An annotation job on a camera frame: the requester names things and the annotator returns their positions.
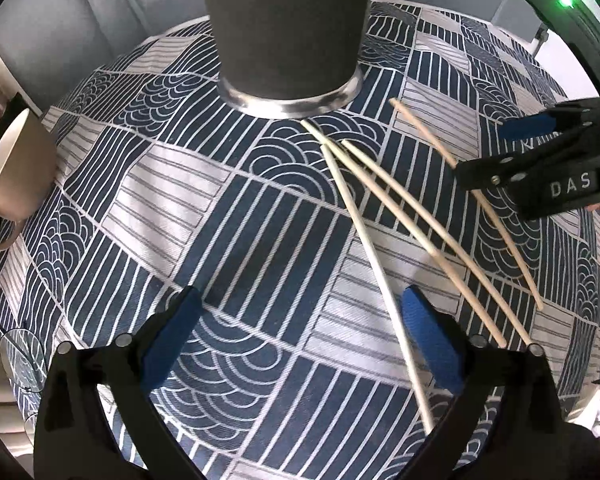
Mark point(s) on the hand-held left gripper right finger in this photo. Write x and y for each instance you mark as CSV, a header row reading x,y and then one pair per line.
x,y
432,335

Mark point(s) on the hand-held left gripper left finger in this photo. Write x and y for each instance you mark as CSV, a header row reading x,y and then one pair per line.
x,y
172,335

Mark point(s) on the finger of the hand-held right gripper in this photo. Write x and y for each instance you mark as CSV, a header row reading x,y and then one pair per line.
x,y
527,126
500,170

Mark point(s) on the thin bamboo chopstick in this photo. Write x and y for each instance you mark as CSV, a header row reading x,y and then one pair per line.
x,y
360,230
495,334
420,127
355,151

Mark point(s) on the black cylindrical utensil holder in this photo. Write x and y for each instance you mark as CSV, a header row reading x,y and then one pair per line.
x,y
285,35

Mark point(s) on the black clip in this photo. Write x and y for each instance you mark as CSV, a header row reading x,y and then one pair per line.
x,y
542,36

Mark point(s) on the blue patterned tablecloth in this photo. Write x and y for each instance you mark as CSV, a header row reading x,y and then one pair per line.
x,y
230,240

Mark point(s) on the clear eyeglasses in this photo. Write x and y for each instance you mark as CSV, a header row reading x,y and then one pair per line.
x,y
22,355

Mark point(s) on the beige ceramic mug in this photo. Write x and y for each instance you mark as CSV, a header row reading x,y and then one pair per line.
x,y
17,170

